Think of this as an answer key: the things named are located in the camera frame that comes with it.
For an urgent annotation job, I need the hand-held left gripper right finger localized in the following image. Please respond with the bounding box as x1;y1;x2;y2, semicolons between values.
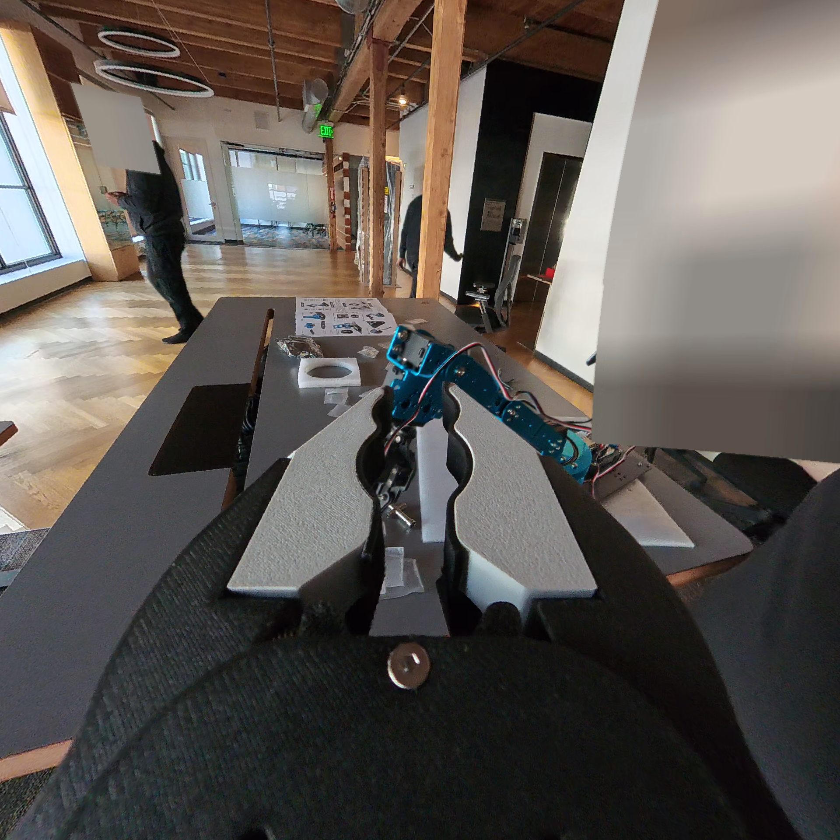
441;384;599;611

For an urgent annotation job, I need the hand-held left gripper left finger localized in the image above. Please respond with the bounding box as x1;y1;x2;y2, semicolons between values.
226;387;395;599

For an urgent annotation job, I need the blue toy robot arm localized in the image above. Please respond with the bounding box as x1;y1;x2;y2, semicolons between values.
374;325;654;519

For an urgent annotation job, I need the pile of small plastic bags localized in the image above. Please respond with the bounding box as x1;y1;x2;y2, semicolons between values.
323;317;427;599

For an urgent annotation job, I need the robot control circuit board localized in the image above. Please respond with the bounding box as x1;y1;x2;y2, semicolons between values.
587;445;654;503

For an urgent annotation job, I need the white foam sheet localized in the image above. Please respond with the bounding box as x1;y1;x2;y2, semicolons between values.
416;420;695;551

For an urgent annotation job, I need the printed instruction sheet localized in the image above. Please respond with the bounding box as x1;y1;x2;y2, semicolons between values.
295;297;398;337

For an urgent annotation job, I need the black office chair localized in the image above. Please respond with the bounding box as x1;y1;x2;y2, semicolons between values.
459;256;521;332

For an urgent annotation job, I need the person's dark shirt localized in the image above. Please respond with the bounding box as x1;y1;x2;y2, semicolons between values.
696;453;840;840

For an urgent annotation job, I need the frosted glass door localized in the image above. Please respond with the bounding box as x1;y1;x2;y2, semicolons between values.
223;143;329;247

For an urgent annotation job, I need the white foam frame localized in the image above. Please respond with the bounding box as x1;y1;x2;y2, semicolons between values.
298;356;362;389

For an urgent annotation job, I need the thin wooden support post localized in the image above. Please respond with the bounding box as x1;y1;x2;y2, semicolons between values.
369;38;390;298

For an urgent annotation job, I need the thick wooden support post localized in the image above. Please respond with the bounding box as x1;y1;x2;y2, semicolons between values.
416;0;468;299

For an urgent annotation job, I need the ring ceiling lamp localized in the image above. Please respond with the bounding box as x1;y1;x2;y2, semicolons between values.
94;59;214;98
98;26;181;59

